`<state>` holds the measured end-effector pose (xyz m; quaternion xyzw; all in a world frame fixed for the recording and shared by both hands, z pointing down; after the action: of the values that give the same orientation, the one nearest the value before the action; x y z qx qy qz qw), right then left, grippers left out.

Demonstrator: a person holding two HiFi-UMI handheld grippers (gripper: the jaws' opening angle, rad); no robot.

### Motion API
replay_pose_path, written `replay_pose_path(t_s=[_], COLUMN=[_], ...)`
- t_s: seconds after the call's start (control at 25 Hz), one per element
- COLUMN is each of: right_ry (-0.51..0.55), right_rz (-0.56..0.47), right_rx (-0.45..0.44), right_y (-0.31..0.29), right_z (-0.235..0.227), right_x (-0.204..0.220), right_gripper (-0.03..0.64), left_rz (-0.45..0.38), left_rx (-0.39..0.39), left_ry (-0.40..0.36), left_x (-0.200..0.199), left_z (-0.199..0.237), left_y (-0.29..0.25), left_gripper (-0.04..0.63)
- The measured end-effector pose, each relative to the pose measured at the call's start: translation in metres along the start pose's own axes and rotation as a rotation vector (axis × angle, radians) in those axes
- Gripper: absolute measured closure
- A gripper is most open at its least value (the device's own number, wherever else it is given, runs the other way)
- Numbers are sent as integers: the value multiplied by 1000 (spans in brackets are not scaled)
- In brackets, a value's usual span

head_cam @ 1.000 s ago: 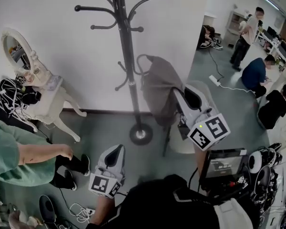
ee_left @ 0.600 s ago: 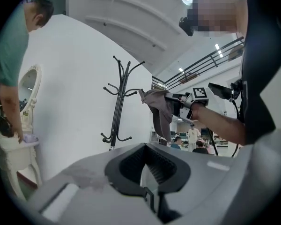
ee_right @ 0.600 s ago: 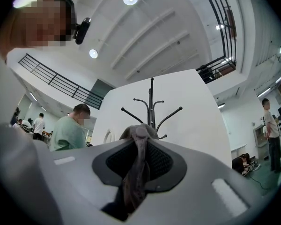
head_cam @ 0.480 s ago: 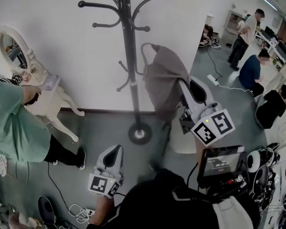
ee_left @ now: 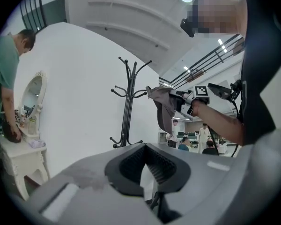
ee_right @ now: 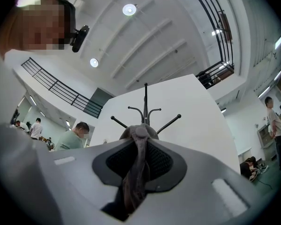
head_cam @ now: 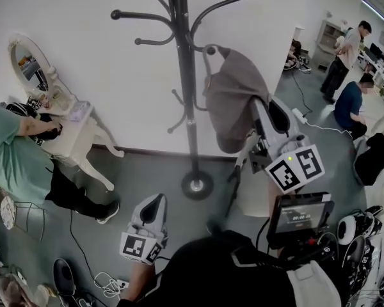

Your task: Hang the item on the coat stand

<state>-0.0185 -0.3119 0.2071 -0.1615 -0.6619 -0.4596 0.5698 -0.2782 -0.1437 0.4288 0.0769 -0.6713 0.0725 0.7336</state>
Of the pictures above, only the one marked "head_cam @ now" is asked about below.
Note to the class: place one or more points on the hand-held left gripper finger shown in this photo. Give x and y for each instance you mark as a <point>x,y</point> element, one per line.
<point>150,209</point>

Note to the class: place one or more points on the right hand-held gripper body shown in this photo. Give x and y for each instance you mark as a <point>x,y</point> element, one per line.
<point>307,165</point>

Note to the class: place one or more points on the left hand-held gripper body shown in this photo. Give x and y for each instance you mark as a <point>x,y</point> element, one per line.
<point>132,246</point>

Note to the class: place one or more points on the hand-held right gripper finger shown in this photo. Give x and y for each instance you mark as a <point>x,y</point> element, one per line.
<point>292,126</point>
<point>262,123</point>

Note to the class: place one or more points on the grey cap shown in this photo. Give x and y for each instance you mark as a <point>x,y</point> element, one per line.
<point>233,98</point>

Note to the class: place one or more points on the black coat stand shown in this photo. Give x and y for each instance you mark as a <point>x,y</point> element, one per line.
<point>185,75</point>

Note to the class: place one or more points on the person's left forearm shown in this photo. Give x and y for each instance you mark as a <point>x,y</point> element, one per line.
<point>140,280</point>

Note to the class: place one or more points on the white power strip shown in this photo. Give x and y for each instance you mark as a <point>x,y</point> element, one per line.
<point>299,115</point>

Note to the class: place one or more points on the black chest monitor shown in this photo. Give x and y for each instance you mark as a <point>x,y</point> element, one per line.
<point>300,219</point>

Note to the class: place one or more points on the gray armchair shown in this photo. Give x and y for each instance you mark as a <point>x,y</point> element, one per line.
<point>254,197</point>

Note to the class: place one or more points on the black white devices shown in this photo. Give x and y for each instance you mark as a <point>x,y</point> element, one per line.
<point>299,64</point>

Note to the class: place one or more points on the person's torso in black shirt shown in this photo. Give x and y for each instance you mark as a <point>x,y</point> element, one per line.
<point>211,273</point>

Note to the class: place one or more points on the white cabinet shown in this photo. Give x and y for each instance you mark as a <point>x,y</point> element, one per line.
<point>328,40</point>

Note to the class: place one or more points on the office desks with monitors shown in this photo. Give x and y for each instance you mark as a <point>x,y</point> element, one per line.
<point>380,72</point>

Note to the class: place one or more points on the white vanity table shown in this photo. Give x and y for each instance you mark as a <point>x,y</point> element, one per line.
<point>73,139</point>

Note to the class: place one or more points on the pile of black white grippers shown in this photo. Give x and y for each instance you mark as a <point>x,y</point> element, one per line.
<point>364,254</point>

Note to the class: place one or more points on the white patterned round disc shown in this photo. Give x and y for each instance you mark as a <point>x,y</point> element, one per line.
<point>7,213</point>

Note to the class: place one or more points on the white oval mirror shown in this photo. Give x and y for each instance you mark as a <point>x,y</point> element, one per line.
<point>28,62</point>

